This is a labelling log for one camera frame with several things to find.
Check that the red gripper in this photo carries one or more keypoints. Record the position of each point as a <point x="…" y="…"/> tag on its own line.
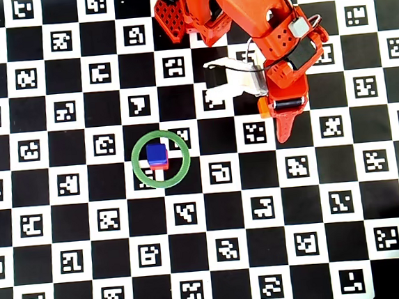
<point x="287" y="104"/>

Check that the orange cube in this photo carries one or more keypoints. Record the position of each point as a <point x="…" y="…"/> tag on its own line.
<point x="264" y="108"/>

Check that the blue cube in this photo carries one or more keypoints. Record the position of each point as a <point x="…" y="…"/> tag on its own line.
<point x="156" y="153"/>

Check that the red cube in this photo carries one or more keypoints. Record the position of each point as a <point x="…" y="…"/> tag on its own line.
<point x="159" y="167"/>

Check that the red robot arm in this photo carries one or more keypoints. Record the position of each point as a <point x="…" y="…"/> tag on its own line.
<point x="242" y="2"/>

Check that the black white marker checkerboard mat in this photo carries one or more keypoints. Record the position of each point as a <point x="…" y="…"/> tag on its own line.
<point x="295" y="200"/>

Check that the grey square module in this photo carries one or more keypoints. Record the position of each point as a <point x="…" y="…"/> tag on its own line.
<point x="299" y="27"/>

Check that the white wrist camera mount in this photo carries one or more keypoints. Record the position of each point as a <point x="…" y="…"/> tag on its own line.
<point x="239" y="83"/>

